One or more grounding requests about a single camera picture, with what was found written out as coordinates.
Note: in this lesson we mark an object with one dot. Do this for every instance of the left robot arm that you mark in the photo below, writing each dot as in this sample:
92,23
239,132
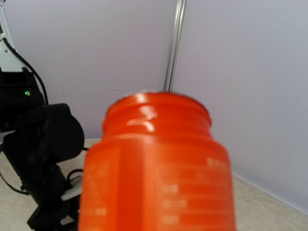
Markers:
37,137

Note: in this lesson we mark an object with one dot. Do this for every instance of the orange pill bottle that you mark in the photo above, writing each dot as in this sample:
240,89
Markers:
157,168

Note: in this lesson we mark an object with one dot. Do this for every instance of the left aluminium frame post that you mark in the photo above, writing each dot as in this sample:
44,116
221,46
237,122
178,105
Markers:
174,45

